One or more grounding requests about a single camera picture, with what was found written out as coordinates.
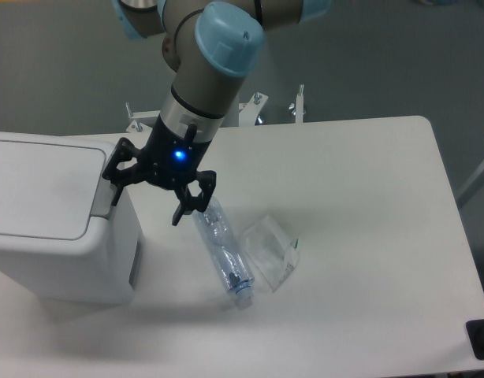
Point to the crushed clear plastic bottle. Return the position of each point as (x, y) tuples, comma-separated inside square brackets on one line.
[(229, 261)]

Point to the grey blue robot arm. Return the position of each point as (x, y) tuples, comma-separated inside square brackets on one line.
[(212, 46)]

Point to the white pedestal base frame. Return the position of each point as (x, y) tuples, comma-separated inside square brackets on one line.
[(250, 113)]

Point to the clear plastic wrapper bag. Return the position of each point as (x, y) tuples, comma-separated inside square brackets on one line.
[(272, 250)]

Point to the black clamp at table edge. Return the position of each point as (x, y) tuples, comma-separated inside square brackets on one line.
[(475, 331)]

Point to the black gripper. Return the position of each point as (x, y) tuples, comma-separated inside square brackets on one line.
[(170, 161)]

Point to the white push-button trash can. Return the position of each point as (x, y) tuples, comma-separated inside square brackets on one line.
[(63, 233)]

